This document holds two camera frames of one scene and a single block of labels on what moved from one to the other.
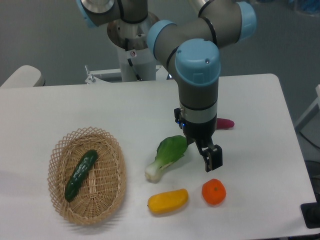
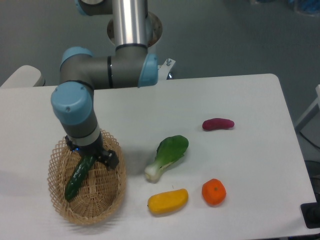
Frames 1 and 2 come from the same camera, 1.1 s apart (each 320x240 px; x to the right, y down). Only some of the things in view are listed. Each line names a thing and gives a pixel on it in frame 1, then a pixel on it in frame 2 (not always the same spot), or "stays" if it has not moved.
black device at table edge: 311,213 stays
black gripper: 201,133 -> 109,157
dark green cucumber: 79,174 stays
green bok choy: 170,149 stays
